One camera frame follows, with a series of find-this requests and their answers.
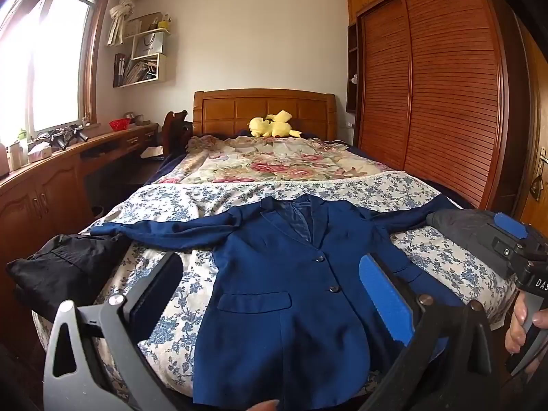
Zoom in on yellow plush toy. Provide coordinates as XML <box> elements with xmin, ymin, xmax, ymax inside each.
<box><xmin>247</xmin><ymin>110</ymin><xmax>304</xmax><ymax>139</ymax></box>

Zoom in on black garment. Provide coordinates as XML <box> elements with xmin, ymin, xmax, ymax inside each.
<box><xmin>6</xmin><ymin>233</ymin><xmax>129</xmax><ymax>322</ymax></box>

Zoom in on tied cream curtain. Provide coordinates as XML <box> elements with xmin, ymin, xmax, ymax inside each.
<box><xmin>106</xmin><ymin>0</ymin><xmax>144</xmax><ymax>46</ymax></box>

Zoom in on wooden door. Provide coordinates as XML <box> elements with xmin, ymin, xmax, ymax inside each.
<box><xmin>514</xmin><ymin>21</ymin><xmax>548</xmax><ymax>227</ymax></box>

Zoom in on person's right hand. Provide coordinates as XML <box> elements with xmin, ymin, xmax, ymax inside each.
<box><xmin>504</xmin><ymin>293</ymin><xmax>548</xmax><ymax>377</ymax></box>

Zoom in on pink floral quilt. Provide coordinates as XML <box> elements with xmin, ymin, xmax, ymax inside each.
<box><xmin>152</xmin><ymin>135</ymin><xmax>392</xmax><ymax>185</ymax></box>

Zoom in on brass door handle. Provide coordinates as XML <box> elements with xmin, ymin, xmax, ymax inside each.
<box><xmin>531</xmin><ymin>148</ymin><xmax>548</xmax><ymax>201</ymax></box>

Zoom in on cream wall shelf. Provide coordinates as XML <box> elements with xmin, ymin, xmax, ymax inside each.
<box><xmin>112</xmin><ymin>13</ymin><xmax>172</xmax><ymax>88</ymax></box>

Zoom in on wooden louvered wardrobe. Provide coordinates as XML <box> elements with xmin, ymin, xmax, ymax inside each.
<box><xmin>346</xmin><ymin>0</ymin><xmax>514</xmax><ymax>210</ymax></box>

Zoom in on dark wooden chair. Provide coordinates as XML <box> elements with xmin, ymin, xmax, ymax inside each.
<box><xmin>162</xmin><ymin>110</ymin><xmax>193</xmax><ymax>159</ymax></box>

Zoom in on person's left hand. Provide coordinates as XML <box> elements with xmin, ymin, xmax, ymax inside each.
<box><xmin>239</xmin><ymin>399</ymin><xmax>280</xmax><ymax>411</ymax></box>

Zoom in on wooden bed headboard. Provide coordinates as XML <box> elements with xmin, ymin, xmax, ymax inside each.
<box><xmin>192</xmin><ymin>88</ymin><xmax>339</xmax><ymax>142</ymax></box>

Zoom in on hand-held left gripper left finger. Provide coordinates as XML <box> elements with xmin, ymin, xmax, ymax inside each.
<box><xmin>43</xmin><ymin>252</ymin><xmax>185</xmax><ymax>411</ymax></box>

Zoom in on wooden bed with floral bedding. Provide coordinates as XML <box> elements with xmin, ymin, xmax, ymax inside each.
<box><xmin>32</xmin><ymin>171</ymin><xmax>519</xmax><ymax>395</ymax></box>

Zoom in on navy blue blazer jacket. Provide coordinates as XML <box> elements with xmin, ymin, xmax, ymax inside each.
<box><xmin>90</xmin><ymin>194</ymin><xmax>465</xmax><ymax>411</ymax></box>

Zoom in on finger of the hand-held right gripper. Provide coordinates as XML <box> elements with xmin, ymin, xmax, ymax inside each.
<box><xmin>491</xmin><ymin>212</ymin><xmax>548</xmax><ymax>262</ymax></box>

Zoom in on wooden framed window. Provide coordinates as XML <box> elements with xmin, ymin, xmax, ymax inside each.
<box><xmin>0</xmin><ymin>0</ymin><xmax>112</xmax><ymax>138</ymax></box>

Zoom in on dark grey garment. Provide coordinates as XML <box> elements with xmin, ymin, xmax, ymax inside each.
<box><xmin>426</xmin><ymin>209</ymin><xmax>521</xmax><ymax>279</ymax></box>

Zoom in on wooden desk with cabinets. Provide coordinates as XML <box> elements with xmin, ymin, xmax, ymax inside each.
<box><xmin>0</xmin><ymin>122</ymin><xmax>161</xmax><ymax>352</ymax></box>

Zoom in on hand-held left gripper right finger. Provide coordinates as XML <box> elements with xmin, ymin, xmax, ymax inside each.
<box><xmin>359</xmin><ymin>253</ymin><xmax>499</xmax><ymax>411</ymax></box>

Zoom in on black tools on desk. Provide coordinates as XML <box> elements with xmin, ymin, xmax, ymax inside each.
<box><xmin>36</xmin><ymin>125</ymin><xmax>90</xmax><ymax>150</ymax></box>

